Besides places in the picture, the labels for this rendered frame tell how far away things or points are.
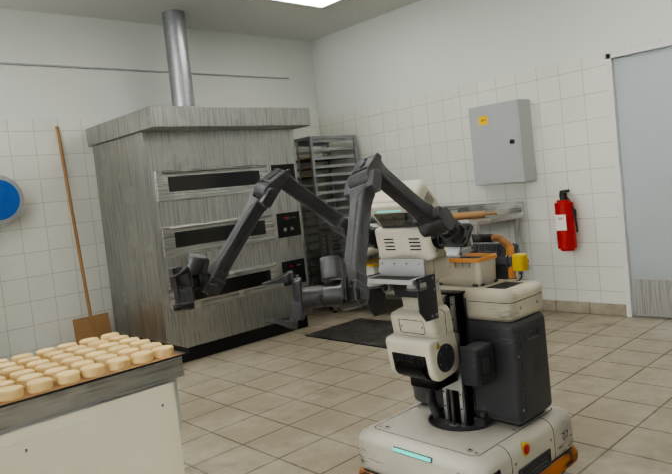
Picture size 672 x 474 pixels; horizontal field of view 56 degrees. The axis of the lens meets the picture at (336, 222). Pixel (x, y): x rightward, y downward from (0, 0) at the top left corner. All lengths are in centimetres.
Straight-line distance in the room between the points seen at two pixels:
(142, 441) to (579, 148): 459
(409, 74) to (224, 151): 217
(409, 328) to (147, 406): 116
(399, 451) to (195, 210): 323
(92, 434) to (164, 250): 363
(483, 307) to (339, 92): 506
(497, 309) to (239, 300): 336
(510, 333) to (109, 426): 150
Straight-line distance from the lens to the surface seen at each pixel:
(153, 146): 515
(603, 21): 558
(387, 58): 681
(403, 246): 237
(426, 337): 240
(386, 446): 260
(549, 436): 269
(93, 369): 152
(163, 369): 162
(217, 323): 541
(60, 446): 154
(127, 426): 159
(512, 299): 247
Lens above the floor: 126
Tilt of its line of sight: 3 degrees down
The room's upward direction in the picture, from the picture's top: 6 degrees counter-clockwise
